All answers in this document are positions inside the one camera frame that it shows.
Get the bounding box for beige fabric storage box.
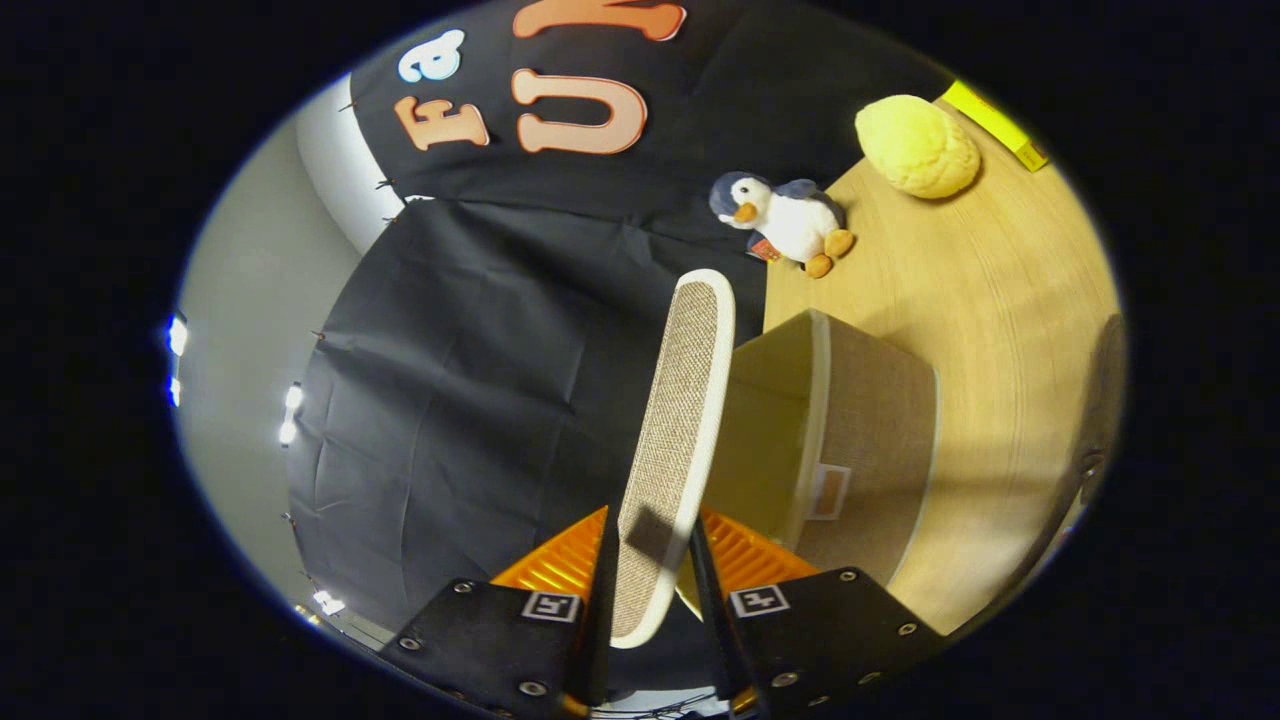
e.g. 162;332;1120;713
675;308;941;621

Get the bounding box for penguin plush toy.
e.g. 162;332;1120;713
708;171;857;280

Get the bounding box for yellow book red circle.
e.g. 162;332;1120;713
938;80;1051;173

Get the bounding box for beige storage box lid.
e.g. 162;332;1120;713
608;268;738;651

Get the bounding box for brown fuzzy shoe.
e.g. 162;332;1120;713
1010;312;1129;601

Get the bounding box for black backdrop cloth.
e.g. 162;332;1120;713
285;0;961;691

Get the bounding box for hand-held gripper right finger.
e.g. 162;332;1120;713
686;505;949;720

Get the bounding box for yellow bun plush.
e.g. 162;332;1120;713
854;94;982;200

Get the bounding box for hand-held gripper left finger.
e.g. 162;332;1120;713
378;505;623;720

